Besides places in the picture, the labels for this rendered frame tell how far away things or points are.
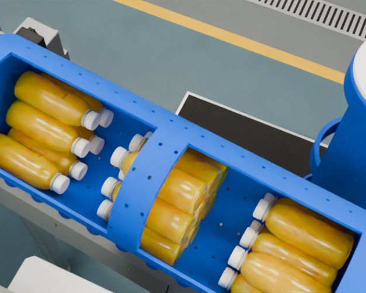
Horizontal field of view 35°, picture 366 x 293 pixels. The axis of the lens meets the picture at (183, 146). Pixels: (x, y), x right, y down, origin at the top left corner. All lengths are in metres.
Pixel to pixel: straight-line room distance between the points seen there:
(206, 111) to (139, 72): 0.44
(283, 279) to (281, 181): 0.18
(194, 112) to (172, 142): 1.31
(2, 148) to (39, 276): 0.33
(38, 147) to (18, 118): 0.08
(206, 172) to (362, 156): 0.55
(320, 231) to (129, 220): 0.35
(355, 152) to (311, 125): 1.03
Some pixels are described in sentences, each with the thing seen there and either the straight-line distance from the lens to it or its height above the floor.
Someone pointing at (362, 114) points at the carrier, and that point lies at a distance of 1.43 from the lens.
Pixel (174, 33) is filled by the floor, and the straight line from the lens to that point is 2.78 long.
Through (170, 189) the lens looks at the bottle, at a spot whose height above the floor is 1.17.
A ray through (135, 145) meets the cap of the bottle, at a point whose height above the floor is 1.12.
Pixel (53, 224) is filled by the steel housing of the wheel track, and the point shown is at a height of 0.87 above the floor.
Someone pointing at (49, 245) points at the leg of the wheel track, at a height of 0.34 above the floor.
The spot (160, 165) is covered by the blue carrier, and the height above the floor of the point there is 1.23.
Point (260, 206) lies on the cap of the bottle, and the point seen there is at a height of 1.13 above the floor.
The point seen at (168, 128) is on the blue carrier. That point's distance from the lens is 1.07.
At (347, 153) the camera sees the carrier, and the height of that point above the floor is 0.81.
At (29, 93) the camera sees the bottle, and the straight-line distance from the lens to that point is 1.25.
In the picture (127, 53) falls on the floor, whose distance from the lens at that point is 2.71.
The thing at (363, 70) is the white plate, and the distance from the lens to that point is 1.45.
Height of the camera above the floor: 2.15
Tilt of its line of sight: 62 degrees down
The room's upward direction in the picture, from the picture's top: 2 degrees clockwise
